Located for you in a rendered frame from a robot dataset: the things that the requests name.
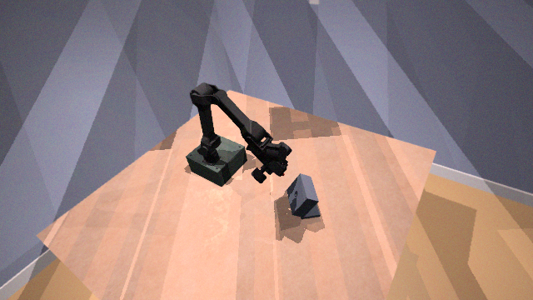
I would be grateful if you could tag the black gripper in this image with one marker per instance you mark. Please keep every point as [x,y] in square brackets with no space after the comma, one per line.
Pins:
[259,174]

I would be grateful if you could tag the grey metal panel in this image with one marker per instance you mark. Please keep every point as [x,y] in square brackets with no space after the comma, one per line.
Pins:
[302,197]

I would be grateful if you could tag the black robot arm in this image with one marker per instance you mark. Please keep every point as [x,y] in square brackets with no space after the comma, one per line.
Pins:
[202,97]

